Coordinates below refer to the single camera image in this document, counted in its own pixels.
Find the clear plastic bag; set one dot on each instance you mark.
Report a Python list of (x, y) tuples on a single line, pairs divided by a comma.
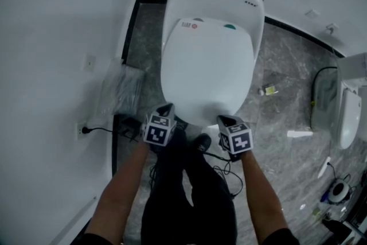
[(123, 89)]

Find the person's leg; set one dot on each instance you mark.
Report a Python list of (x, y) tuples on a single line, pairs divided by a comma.
[(212, 203), (166, 195)]

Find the dark equipment case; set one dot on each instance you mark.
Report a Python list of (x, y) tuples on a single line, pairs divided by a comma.
[(337, 228)]

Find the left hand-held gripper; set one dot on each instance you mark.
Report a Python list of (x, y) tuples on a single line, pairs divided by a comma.
[(156, 133)]

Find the person's right leg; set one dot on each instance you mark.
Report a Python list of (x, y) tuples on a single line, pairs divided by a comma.
[(212, 203)]

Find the person's left black shoe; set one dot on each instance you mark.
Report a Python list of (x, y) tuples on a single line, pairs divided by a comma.
[(180, 129)]

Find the white power strip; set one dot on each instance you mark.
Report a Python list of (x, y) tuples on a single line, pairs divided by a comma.
[(325, 167)]

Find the white toilet lid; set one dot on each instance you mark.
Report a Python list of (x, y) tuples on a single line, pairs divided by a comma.
[(206, 74)]

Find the person's right black shoe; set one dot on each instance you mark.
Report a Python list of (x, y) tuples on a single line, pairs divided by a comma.
[(202, 143)]

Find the small white cap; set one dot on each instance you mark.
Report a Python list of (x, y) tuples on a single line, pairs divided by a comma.
[(261, 92)]

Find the person's black shoe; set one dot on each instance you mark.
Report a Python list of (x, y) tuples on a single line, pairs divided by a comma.
[(180, 129), (202, 143)]

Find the person's left leg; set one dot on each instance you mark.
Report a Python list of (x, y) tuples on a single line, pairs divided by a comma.
[(166, 195)]

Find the small blue object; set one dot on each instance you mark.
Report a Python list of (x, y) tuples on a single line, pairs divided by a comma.
[(324, 198)]

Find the person's black shirt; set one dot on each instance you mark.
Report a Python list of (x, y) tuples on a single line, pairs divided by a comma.
[(281, 238)]

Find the white blank wall plate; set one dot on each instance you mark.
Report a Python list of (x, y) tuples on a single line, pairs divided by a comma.
[(89, 63), (312, 14)]

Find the person's left forearm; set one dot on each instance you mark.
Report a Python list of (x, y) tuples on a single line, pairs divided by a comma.
[(120, 195)]

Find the white round device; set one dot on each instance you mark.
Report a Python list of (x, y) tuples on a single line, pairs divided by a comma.
[(339, 190)]

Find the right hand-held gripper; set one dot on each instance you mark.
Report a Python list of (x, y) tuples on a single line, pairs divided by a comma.
[(241, 142)]

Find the person's right forearm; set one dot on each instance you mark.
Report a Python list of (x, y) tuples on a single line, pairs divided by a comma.
[(263, 198)]

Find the white wall outlet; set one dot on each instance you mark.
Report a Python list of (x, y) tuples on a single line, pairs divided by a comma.
[(332, 28), (78, 135)]

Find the white tank toilet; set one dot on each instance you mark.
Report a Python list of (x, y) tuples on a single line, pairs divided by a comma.
[(349, 117)]

